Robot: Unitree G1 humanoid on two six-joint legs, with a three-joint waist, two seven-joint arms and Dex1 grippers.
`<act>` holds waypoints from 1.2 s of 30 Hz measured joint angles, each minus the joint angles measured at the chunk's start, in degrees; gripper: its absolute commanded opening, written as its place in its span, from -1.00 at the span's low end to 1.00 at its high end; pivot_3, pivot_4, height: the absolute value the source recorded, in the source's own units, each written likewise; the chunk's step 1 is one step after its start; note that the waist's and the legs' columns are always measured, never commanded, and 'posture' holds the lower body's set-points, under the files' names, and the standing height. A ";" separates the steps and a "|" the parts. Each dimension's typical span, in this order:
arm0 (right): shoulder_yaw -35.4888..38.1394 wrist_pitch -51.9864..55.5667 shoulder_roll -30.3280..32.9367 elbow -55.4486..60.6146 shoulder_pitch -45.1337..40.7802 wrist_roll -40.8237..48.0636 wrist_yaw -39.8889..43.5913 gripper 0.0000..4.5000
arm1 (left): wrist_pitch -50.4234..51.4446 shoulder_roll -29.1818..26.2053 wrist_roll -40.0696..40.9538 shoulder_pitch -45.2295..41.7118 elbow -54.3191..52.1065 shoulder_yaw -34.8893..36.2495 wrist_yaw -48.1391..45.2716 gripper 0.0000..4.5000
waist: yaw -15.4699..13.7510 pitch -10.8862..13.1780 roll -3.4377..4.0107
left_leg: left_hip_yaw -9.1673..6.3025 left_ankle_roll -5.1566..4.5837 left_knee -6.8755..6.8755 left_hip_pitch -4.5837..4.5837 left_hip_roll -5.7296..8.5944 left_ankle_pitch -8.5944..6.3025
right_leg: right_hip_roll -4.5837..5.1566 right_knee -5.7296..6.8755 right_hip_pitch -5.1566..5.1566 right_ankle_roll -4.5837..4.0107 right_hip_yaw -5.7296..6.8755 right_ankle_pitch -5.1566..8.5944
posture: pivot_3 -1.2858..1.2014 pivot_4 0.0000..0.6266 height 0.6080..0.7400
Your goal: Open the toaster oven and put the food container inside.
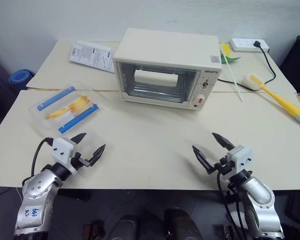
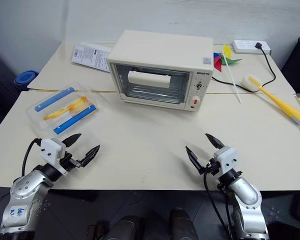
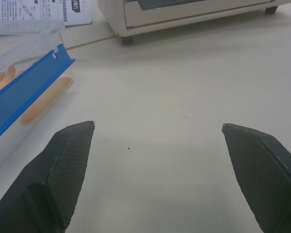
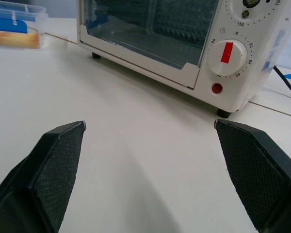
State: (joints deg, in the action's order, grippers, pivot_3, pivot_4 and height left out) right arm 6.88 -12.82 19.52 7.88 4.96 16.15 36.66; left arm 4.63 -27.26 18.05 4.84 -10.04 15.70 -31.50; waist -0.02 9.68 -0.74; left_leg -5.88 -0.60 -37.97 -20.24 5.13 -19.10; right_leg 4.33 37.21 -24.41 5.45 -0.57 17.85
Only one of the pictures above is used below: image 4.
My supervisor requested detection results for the clear plastic storage box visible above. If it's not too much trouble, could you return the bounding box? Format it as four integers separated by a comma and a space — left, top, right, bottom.
0, 0, 49, 50

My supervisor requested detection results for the white timer knob red mark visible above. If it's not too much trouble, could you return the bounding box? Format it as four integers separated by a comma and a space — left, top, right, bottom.
207, 38, 248, 76

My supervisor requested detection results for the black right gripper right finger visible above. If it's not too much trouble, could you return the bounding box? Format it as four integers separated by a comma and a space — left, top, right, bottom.
213, 118, 291, 233

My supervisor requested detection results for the metal temperature knob shaft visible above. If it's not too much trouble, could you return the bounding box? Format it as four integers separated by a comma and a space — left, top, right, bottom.
241, 0, 259, 19

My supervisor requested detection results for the black power cable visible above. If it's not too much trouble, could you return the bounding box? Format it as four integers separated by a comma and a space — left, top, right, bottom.
273, 65, 291, 100

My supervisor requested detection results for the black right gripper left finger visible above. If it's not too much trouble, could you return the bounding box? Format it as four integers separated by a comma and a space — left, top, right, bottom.
0, 120, 87, 233

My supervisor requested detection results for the white toaster oven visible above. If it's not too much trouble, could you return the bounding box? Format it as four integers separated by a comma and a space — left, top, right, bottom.
77, 0, 291, 119

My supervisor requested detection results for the glass oven door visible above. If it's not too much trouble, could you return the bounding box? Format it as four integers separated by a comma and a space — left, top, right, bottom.
79, 0, 221, 90

